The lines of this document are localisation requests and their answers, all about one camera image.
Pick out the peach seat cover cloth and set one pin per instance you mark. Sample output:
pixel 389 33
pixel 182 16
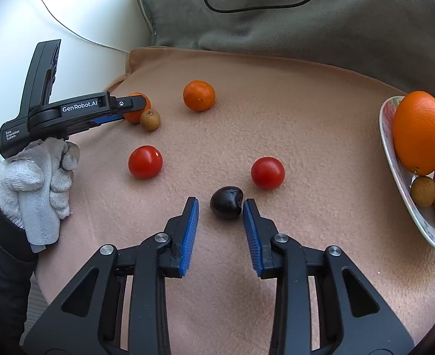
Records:
pixel 321 123

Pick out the small mandarin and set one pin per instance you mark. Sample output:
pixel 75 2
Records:
pixel 135 117
pixel 199 96

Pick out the red cherry tomato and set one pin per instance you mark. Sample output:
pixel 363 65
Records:
pixel 145 162
pixel 268 173

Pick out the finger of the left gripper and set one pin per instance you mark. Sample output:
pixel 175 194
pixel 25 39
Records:
pixel 124 104

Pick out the large orange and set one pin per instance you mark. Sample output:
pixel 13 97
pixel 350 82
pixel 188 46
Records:
pixel 413 132

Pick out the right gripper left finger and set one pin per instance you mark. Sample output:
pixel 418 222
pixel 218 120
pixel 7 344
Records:
pixel 116 303

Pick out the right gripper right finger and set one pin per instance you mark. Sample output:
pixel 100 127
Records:
pixel 324 304

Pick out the white gloved left hand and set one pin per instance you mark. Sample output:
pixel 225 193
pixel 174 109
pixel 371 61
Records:
pixel 34 189

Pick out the grey blanket on backrest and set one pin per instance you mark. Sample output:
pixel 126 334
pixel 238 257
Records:
pixel 389 40

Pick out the brown longan on plate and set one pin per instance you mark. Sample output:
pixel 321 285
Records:
pixel 423 191

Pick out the floral white plate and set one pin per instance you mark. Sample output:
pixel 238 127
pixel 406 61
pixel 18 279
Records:
pixel 423 218

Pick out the dark cherry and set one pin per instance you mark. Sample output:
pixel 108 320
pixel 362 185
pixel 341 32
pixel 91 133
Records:
pixel 226 202

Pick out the black left sleeve forearm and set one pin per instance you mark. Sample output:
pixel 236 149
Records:
pixel 17 263

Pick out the brown longan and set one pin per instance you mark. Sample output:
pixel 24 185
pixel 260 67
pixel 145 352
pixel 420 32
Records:
pixel 423 191
pixel 150 120

